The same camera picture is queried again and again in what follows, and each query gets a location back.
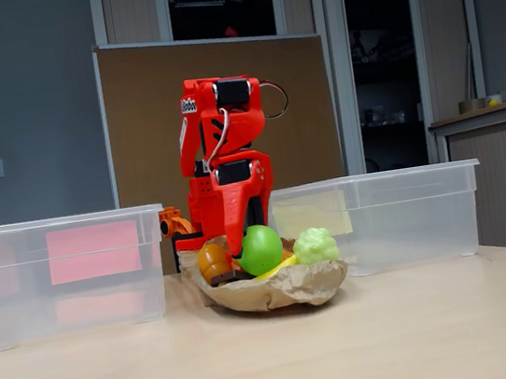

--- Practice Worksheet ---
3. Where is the green toy apple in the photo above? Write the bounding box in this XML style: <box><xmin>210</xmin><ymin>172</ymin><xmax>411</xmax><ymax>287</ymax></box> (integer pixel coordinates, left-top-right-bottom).
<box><xmin>232</xmin><ymin>221</ymin><xmax>288</xmax><ymax>280</ymax></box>

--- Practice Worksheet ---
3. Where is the orange toy croissant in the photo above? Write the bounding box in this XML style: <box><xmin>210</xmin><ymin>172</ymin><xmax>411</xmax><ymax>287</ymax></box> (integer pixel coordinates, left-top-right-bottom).
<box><xmin>194</xmin><ymin>241</ymin><xmax>232</xmax><ymax>283</ymax></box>

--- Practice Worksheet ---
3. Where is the light green toy cauliflower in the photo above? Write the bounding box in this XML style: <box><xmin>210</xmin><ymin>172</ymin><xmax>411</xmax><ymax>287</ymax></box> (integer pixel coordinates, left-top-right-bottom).
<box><xmin>290</xmin><ymin>224</ymin><xmax>342</xmax><ymax>268</ymax></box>

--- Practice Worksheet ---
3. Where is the yellow-green paper label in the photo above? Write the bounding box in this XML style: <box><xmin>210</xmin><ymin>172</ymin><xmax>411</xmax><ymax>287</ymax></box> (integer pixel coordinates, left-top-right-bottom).
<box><xmin>271</xmin><ymin>188</ymin><xmax>354</xmax><ymax>245</ymax></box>

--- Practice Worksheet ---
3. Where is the clear plastic bin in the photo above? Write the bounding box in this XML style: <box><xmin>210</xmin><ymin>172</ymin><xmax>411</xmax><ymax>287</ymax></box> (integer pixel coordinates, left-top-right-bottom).
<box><xmin>264</xmin><ymin>157</ymin><xmax>494</xmax><ymax>289</ymax></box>
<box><xmin>0</xmin><ymin>202</ymin><xmax>181</xmax><ymax>352</ymax></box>

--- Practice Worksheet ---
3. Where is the pink paper label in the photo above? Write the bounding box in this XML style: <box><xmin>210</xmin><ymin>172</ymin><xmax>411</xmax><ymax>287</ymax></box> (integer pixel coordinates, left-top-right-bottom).
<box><xmin>44</xmin><ymin>218</ymin><xmax>145</xmax><ymax>286</ymax></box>

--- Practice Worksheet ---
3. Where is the yellow toy banana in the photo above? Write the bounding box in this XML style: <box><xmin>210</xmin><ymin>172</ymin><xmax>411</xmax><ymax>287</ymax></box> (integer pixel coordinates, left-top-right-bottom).
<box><xmin>250</xmin><ymin>251</ymin><xmax>302</xmax><ymax>283</ymax></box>

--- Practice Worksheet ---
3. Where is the wooden base block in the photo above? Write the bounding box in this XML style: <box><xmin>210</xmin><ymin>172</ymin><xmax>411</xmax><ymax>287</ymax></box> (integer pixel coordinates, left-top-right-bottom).
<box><xmin>176</xmin><ymin>246</ymin><xmax>208</xmax><ymax>274</ymax></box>

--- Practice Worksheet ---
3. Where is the crumpled brown paper bag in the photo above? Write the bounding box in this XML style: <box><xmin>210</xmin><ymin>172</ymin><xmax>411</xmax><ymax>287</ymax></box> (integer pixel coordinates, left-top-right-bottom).
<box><xmin>189</xmin><ymin>217</ymin><xmax>355</xmax><ymax>323</ymax></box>

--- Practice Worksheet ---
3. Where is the brown pinboard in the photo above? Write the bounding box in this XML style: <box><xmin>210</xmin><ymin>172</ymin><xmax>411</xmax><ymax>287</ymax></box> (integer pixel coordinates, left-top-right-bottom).
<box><xmin>91</xmin><ymin>13</ymin><xmax>356</xmax><ymax>282</ymax></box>

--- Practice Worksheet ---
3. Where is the grey cabinet with wooden top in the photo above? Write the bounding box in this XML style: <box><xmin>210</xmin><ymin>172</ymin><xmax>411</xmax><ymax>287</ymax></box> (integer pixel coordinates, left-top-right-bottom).
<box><xmin>426</xmin><ymin>95</ymin><xmax>506</xmax><ymax>265</ymax></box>

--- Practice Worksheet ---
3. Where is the red white black servo cable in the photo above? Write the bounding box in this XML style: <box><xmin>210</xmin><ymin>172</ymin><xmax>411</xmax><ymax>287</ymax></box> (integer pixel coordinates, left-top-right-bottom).
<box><xmin>259</xmin><ymin>78</ymin><xmax>290</xmax><ymax>121</ymax></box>

